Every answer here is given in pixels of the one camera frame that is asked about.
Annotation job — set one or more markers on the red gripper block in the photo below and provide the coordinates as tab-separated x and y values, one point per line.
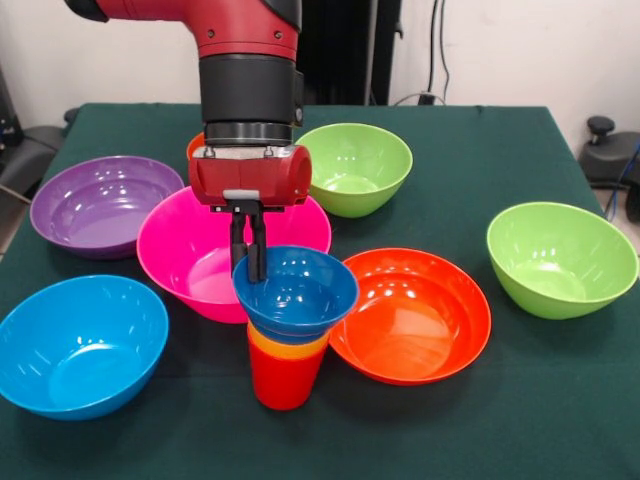
250	177

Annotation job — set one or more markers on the small dark blue bowl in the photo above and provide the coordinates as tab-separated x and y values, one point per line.
300	295

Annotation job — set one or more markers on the orange plastic cup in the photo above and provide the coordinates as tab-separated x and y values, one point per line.
290	354
255	336

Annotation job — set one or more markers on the small ribbed orange-red bowl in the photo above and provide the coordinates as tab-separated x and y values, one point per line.
195	145

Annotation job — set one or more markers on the green plastic bowl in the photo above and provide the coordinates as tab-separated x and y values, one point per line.
565	260
350	165

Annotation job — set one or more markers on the red plastic cup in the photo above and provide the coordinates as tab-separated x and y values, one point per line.
282	385

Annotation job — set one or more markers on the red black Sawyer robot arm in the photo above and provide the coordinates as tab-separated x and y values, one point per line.
245	80

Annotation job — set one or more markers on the pink plastic bowl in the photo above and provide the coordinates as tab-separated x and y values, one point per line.
175	250

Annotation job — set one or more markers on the purple plastic bowl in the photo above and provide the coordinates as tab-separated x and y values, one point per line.
100	215

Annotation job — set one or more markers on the large orange-red plastic bowl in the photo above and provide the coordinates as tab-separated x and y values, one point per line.
415	320

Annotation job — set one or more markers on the light blue plastic bowl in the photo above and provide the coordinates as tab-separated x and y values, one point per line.
80	350

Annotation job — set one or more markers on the dark grey chair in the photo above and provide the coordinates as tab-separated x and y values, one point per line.
30	155
607	155

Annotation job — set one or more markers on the dark green tablecloth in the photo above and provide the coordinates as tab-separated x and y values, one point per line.
400	440

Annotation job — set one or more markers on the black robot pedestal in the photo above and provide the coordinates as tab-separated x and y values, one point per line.
345	50

